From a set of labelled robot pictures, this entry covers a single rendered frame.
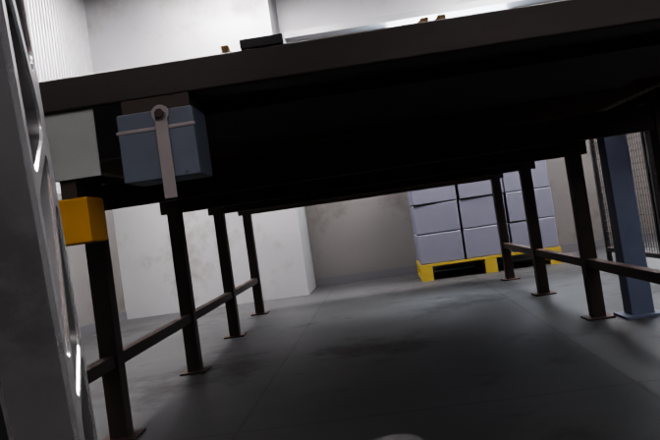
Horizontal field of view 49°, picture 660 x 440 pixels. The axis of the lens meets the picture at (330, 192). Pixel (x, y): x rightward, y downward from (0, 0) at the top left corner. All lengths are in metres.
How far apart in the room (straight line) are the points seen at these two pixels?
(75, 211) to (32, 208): 1.00
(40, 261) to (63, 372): 0.06
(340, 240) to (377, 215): 0.43
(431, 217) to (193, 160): 4.87
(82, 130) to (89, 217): 0.16
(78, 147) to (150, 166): 0.15
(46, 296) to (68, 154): 1.03
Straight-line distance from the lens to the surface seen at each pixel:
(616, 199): 3.38
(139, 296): 6.66
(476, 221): 6.07
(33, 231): 0.32
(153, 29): 6.79
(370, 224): 6.94
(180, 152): 1.26
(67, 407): 0.37
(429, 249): 6.04
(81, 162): 1.35
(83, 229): 1.31
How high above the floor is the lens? 0.59
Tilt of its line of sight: 2 degrees up
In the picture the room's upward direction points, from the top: 8 degrees counter-clockwise
